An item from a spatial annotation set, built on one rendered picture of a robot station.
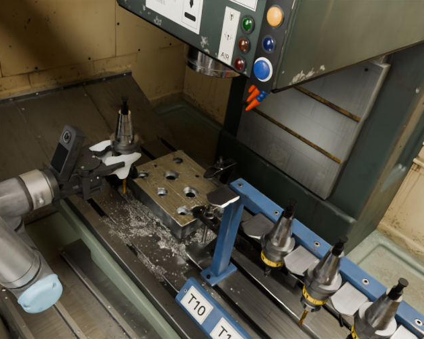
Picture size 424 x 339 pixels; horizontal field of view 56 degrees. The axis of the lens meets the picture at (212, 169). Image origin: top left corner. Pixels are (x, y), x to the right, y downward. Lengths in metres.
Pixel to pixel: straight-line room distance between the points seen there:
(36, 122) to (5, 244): 1.23
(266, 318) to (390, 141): 0.65
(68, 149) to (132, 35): 1.34
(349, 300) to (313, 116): 0.76
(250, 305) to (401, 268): 0.93
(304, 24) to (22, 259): 0.58
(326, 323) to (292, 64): 0.73
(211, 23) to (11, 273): 0.53
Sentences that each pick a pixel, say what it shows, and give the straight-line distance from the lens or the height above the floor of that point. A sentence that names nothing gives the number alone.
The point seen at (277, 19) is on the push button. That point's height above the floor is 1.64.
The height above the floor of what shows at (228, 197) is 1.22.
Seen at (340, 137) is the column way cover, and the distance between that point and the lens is 1.36.
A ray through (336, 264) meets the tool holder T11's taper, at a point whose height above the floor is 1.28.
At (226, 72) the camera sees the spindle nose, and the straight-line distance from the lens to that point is 0.94.
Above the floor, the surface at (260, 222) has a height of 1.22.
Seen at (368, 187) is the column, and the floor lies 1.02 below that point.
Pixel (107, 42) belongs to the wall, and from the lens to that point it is 2.06.
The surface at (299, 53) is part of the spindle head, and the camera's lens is 0.64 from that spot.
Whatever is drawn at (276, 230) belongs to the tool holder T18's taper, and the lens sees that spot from 0.79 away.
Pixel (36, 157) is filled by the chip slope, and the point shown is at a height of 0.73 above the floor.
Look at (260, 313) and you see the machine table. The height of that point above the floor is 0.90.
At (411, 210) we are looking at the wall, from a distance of 1.82.
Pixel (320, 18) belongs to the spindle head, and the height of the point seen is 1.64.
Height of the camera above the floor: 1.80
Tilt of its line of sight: 37 degrees down
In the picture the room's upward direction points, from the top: 10 degrees clockwise
